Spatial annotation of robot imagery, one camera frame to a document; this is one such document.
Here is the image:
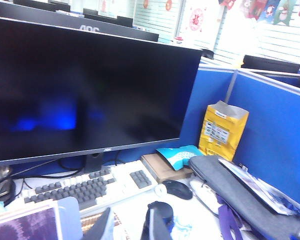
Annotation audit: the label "red white window sticker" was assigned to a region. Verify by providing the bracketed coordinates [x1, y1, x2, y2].
[188, 7, 206, 33]

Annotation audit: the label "purple fabric strap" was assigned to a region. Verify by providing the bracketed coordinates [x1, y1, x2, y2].
[216, 193, 243, 240]

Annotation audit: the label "long black monitor cable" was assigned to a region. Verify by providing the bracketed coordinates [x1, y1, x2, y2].
[0, 158, 66, 188]

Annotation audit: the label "white window blinds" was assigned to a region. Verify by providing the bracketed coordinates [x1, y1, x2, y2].
[132, 0, 300, 76]

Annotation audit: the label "christmas bunting flags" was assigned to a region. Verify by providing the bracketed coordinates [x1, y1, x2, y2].
[217, 0, 300, 26]

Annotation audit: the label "teal snack packet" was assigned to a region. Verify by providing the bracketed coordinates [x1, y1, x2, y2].
[155, 145, 205, 172]

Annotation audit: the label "white tape roll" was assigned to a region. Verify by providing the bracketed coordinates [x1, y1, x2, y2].
[154, 184, 169, 197]

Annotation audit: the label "yellow paper bag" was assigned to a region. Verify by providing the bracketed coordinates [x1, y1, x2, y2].
[198, 99, 250, 162]

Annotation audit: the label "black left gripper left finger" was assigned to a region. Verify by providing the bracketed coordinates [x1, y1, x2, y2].
[82, 206, 114, 240]

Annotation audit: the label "black computer mouse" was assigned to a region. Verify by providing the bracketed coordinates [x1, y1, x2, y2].
[161, 179, 194, 201]

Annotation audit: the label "looped black monitor cable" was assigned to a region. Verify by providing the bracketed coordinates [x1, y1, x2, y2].
[57, 158, 82, 179]

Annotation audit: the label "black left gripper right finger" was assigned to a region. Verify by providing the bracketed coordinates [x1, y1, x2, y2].
[141, 207, 171, 240]

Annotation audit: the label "white grey mechanical keyboard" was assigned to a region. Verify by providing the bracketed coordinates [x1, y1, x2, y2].
[21, 159, 159, 218]

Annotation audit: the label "black computer monitor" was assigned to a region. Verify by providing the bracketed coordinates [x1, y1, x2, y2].
[0, 15, 203, 174]

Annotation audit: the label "black thermos flask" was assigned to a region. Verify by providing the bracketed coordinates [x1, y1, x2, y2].
[147, 200, 175, 226]

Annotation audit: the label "black monitor with AOC logo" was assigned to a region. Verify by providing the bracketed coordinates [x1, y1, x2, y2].
[0, 0, 160, 43]

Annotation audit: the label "black background monitor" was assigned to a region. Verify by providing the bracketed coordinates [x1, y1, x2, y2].
[240, 54, 300, 75]
[82, 7, 135, 28]

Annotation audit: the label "brown cardboard box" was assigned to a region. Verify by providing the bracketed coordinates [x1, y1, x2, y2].
[140, 152, 194, 184]

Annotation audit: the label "white cloth bag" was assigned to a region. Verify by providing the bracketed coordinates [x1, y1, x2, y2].
[189, 178, 222, 216]

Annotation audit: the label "grey laptop sleeve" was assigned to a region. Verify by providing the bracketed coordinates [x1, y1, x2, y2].
[188, 155, 300, 240]

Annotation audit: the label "glossy printed brochure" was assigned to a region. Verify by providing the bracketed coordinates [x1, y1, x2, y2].
[217, 158, 300, 216]

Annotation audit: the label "clear mineral water bottle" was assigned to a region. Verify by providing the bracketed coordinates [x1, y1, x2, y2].
[171, 214, 193, 240]

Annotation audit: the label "purple cover book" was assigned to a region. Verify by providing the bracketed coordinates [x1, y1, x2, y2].
[0, 199, 64, 240]

